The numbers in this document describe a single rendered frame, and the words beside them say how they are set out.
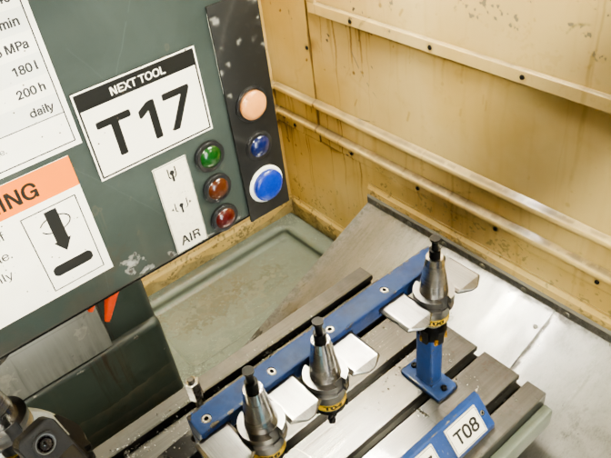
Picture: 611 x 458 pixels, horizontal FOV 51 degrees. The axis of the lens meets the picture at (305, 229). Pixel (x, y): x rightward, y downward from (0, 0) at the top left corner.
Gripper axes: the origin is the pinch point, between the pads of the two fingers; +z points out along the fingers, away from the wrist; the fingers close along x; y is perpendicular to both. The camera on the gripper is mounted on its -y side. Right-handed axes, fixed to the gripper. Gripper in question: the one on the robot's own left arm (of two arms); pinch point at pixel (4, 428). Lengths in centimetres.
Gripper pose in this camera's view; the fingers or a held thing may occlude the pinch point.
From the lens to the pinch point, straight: 89.5
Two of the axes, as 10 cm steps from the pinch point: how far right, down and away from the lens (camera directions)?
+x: 5.8, -5.6, 5.9
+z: -8.1, -3.1, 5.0
